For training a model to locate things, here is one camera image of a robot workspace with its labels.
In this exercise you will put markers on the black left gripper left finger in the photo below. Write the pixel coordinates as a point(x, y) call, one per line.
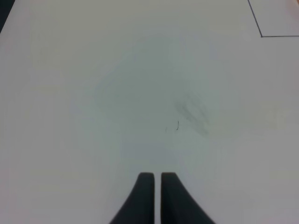
point(139, 207)

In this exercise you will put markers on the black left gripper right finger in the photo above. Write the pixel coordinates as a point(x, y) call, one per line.
point(177, 205)

